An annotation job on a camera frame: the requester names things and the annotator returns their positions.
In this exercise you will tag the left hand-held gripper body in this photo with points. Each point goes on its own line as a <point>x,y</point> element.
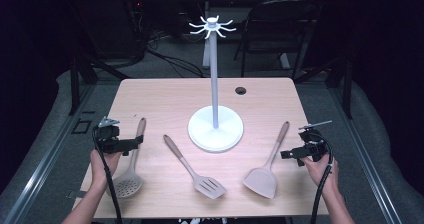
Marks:
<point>111,144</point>

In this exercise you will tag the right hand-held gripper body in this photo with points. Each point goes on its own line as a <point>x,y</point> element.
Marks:
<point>313,144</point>

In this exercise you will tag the beige skimmer spoon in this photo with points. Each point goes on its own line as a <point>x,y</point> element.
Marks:
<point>128,184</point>

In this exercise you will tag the beige solid spatula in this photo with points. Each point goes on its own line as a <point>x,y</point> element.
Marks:
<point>261,180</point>

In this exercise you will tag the white utensil rack stand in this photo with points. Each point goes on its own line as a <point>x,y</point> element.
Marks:
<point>215,127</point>

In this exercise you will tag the beige slotted spatula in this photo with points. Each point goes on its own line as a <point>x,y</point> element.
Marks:
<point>206,184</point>

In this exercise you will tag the person's right hand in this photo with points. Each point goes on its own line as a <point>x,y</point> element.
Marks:
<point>321,174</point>

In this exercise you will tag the person's left hand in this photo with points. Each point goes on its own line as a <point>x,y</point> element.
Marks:
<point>105,167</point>

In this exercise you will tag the black metal stand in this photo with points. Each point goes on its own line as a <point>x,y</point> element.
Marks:
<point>346,90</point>
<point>75,84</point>

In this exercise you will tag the dark equipment with red light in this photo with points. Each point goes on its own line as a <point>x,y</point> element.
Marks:
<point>137,24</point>

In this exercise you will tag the black folding chair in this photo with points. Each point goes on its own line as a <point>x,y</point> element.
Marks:
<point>276,20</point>

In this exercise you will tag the aluminium floor rail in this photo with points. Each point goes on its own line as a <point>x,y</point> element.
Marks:
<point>366,164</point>
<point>43,164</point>

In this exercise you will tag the grey metal table bracket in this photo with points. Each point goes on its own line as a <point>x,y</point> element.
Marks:
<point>75,194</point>

